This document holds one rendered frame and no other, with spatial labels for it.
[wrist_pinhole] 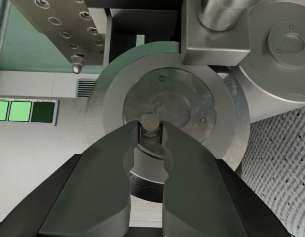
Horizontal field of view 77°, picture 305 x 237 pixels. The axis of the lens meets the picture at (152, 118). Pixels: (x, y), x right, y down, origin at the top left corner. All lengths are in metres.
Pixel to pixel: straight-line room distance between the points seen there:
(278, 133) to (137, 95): 0.25
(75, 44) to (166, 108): 0.42
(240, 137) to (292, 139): 0.15
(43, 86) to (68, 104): 2.90
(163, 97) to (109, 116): 0.05
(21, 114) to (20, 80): 3.08
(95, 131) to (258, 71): 0.16
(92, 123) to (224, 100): 0.12
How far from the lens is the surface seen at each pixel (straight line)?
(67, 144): 0.54
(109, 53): 0.20
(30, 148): 0.58
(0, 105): 0.64
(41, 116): 0.57
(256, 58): 0.22
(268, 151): 0.37
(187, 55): 0.16
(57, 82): 3.37
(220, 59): 0.17
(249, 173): 0.42
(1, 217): 0.63
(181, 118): 0.15
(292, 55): 0.23
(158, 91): 0.15
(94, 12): 0.22
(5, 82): 3.80
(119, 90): 0.17
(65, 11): 0.43
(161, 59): 0.18
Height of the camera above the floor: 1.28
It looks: 11 degrees down
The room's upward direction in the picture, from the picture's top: 178 degrees counter-clockwise
